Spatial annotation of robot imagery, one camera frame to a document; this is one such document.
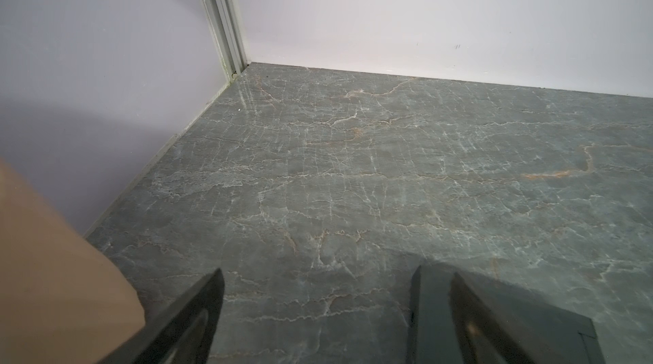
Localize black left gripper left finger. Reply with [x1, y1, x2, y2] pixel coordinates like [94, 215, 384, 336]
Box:
[101, 269, 224, 364]

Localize aluminium corner frame post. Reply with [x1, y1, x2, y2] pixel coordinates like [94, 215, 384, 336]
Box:
[202, 0, 249, 82]

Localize beige plant pot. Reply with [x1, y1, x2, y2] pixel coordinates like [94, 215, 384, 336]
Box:
[1, 163, 146, 363]

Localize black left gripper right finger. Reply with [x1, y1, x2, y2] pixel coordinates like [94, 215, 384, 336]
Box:
[449, 273, 537, 363]

